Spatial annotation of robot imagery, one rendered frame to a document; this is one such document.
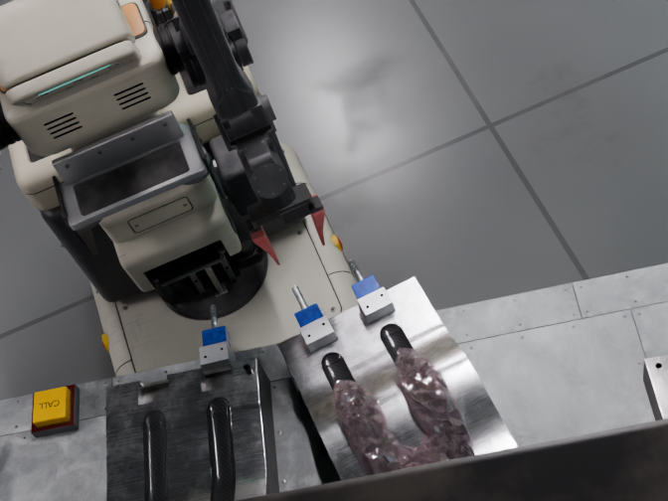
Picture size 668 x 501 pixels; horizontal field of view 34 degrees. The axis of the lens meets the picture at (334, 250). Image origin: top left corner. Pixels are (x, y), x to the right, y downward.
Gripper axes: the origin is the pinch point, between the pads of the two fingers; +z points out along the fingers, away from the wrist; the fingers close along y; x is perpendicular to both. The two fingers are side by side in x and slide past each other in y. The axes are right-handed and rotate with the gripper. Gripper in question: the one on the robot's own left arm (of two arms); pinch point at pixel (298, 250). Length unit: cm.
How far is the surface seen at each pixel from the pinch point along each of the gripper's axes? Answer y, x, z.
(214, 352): -20.2, 4.3, 13.8
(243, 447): -20.4, -15.3, 20.4
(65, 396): -47, 10, 13
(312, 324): -2.9, -1.0, 13.3
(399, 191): 32, 114, 54
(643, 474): 8, -125, -49
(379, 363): 4.6, -9.3, 20.1
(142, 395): -33.6, 0.8, 13.8
